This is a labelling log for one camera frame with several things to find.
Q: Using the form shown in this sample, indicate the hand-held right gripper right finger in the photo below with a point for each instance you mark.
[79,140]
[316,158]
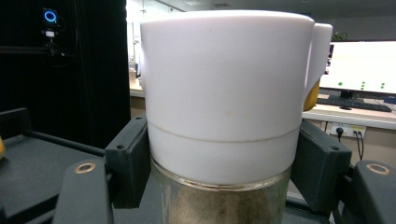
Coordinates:
[320,174]

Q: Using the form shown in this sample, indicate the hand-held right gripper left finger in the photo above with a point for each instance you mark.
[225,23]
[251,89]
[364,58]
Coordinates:
[127,168]

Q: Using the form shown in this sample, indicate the black two-tier shelf rack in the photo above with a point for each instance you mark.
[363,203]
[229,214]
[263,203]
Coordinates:
[31,168]

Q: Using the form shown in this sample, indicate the glass jar with white lid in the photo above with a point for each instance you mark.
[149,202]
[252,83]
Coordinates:
[224,93]

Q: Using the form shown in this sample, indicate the white power strip yellow label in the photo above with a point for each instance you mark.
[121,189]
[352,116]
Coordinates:
[349,128]

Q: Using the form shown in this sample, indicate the black computer mouse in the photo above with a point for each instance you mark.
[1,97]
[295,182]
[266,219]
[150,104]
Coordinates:
[345,108]

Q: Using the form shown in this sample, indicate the black keyboard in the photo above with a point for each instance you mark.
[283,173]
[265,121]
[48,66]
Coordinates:
[355,104]

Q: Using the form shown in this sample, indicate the black curtain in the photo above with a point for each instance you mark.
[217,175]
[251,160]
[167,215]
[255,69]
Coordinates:
[93,77]

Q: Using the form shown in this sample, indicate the blue box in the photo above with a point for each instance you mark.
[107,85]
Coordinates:
[390,100]

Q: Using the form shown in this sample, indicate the computer monitor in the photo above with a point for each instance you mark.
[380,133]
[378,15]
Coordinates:
[358,68]

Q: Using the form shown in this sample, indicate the green plant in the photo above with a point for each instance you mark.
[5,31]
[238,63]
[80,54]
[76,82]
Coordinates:
[340,36]

